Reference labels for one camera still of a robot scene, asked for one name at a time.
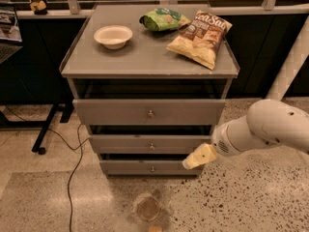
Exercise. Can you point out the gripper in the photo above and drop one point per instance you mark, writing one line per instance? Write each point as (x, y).
(221, 142)

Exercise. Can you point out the grey bottom drawer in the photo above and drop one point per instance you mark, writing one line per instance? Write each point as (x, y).
(147, 167)

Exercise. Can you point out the grey drawer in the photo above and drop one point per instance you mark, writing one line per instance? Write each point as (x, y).
(146, 144)
(147, 167)
(149, 112)

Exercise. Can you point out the grey drawer cabinet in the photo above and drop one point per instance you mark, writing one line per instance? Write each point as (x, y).
(142, 70)

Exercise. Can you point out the grey middle drawer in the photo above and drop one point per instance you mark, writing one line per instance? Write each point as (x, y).
(146, 144)

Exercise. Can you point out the grey top drawer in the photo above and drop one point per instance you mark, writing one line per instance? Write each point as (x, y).
(149, 112)

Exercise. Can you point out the round floor cover plate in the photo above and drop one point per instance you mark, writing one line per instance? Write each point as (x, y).
(146, 207)

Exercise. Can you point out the yellow brown chip bag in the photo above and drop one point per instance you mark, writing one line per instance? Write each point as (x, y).
(201, 39)

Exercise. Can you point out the green snack bag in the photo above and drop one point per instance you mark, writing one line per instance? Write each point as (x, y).
(162, 19)

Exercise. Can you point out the white paper bowl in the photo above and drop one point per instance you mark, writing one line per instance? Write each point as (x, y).
(113, 36)

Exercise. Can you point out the small yellow black object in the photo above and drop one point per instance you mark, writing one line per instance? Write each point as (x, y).
(38, 7)

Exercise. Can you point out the laptop on desk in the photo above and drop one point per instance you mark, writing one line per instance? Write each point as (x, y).
(10, 38)

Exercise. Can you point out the black desk leg frame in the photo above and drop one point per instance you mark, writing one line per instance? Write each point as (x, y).
(41, 125)

